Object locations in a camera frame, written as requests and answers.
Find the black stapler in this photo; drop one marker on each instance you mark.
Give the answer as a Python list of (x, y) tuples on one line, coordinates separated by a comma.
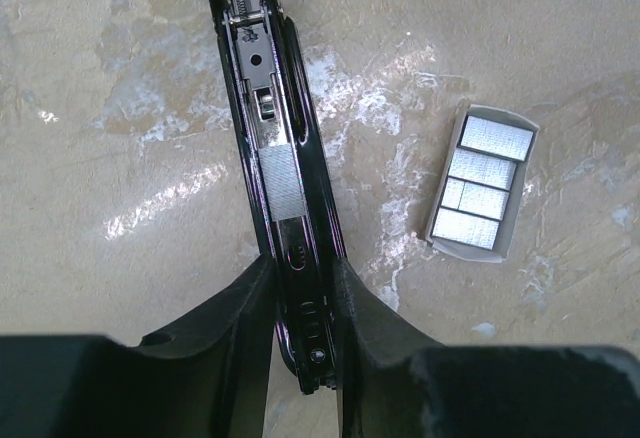
[(271, 105)]

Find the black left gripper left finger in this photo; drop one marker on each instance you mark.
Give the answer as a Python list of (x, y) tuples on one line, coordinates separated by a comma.
[(203, 375)]

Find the staple tray with staples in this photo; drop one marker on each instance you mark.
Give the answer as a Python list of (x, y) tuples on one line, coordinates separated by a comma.
[(479, 194)]

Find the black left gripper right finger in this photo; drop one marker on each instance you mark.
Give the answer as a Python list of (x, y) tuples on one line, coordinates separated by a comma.
[(395, 381)]

